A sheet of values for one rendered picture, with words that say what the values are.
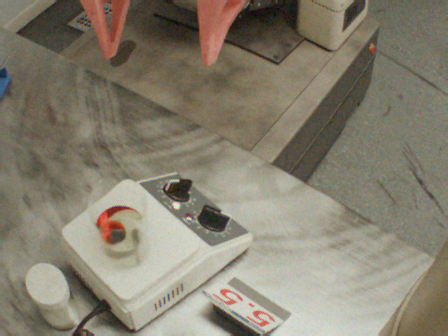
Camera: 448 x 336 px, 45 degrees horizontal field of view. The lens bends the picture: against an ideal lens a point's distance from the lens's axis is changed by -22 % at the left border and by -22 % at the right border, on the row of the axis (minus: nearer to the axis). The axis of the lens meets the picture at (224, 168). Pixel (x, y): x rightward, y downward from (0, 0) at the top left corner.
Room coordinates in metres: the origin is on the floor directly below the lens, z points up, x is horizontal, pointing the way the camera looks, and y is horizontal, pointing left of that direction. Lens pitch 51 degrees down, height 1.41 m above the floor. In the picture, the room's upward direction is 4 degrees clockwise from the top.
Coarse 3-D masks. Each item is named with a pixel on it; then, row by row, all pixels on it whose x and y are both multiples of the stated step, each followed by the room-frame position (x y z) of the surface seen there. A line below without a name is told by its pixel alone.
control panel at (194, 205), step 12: (156, 180) 0.48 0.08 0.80; (168, 180) 0.49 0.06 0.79; (156, 192) 0.45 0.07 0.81; (192, 192) 0.48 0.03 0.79; (168, 204) 0.44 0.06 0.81; (180, 204) 0.45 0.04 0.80; (192, 204) 0.45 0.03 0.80; (204, 204) 0.46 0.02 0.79; (180, 216) 0.42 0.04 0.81; (192, 228) 0.41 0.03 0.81; (204, 228) 0.41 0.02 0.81; (228, 228) 0.43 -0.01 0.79; (240, 228) 0.43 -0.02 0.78; (204, 240) 0.39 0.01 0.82; (216, 240) 0.40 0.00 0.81; (228, 240) 0.40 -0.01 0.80
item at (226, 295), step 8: (216, 288) 0.35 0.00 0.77; (224, 288) 0.36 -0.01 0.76; (216, 296) 0.34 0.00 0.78; (224, 296) 0.34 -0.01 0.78; (232, 296) 0.35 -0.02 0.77; (240, 296) 0.35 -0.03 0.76; (232, 304) 0.33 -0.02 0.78; (240, 304) 0.33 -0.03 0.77; (248, 304) 0.34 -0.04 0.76; (240, 312) 0.31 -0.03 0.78; (248, 312) 0.32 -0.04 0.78; (256, 312) 0.32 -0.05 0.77; (264, 312) 0.33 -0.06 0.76; (248, 320) 0.30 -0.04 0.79; (256, 320) 0.31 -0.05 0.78; (264, 320) 0.31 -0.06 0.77; (272, 320) 0.31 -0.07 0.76; (264, 328) 0.29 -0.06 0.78
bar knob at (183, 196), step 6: (174, 180) 0.47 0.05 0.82; (180, 180) 0.47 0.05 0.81; (186, 180) 0.47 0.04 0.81; (168, 186) 0.46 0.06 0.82; (174, 186) 0.46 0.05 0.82; (180, 186) 0.46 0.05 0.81; (186, 186) 0.47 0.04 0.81; (168, 192) 0.46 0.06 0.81; (174, 192) 0.46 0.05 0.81; (180, 192) 0.46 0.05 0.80; (186, 192) 0.47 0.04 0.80; (174, 198) 0.45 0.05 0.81; (180, 198) 0.45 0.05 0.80; (186, 198) 0.46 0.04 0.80
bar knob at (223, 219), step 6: (204, 210) 0.43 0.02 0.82; (210, 210) 0.43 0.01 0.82; (216, 210) 0.43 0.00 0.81; (204, 216) 0.43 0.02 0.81; (210, 216) 0.43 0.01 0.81; (216, 216) 0.43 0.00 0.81; (222, 216) 0.43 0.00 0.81; (228, 216) 0.43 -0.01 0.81; (204, 222) 0.42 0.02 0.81; (210, 222) 0.42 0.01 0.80; (216, 222) 0.42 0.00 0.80; (222, 222) 0.42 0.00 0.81; (228, 222) 0.43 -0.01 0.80; (210, 228) 0.41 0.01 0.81; (216, 228) 0.42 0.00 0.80; (222, 228) 0.42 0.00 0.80
